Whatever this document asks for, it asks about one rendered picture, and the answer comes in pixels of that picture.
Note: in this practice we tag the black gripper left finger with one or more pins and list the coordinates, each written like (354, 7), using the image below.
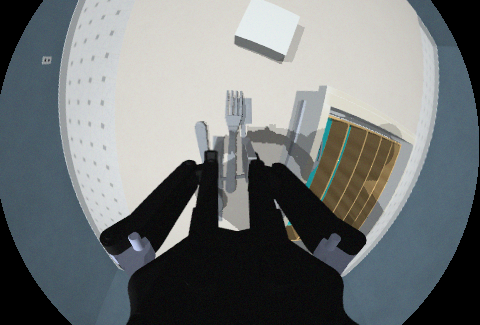
(133, 241)

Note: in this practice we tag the white rectangular block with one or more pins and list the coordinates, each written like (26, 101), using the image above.
(266, 29)

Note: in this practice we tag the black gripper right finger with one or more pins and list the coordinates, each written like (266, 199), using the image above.
(312, 220)

